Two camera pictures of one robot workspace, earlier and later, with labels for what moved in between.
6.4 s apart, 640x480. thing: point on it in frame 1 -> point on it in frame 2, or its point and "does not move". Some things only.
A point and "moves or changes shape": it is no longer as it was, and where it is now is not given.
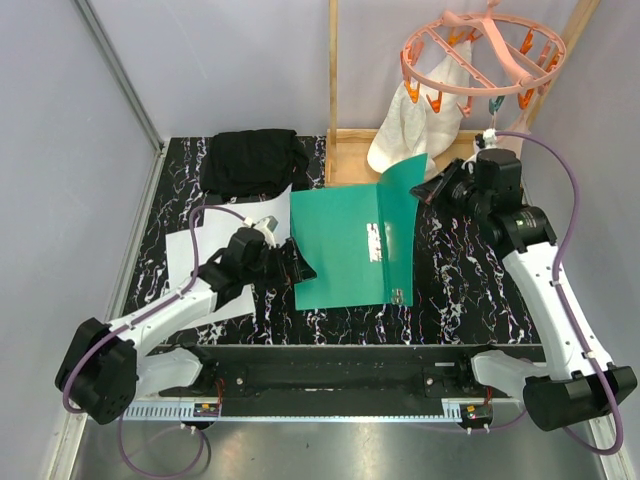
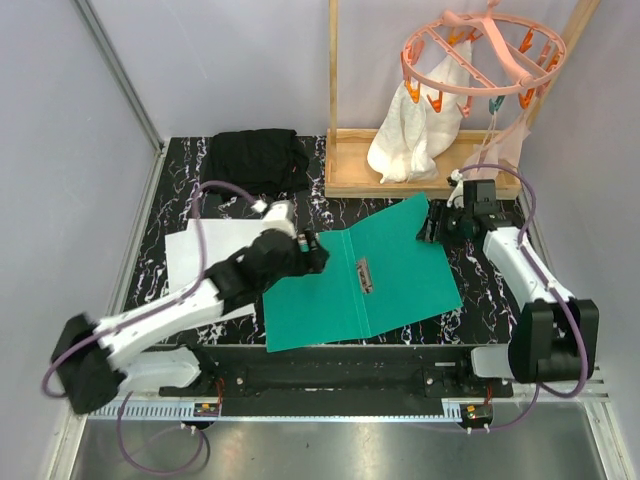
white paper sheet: [220, 227] moves or changes shape
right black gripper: [433, 190] -> [437, 213]
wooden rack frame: [346, 150] does not move
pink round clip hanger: [465, 56] does not move
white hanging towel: [412, 129] does not move
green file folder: [360, 241] -> [380, 276]
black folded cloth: [243, 164] does not move
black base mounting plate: [341, 381] does not move
